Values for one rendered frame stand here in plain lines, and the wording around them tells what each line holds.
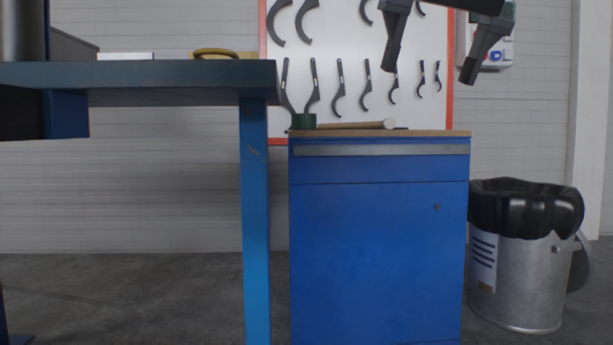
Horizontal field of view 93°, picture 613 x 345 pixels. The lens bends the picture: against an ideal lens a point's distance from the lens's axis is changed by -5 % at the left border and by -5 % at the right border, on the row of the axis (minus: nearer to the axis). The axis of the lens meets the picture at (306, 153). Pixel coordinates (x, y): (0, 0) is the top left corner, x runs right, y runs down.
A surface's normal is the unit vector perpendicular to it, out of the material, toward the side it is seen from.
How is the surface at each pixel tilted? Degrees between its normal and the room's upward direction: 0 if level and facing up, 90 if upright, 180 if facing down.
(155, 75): 90
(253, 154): 90
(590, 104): 90
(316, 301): 90
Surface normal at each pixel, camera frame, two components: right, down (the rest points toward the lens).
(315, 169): 0.07, 0.08
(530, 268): -0.37, 0.12
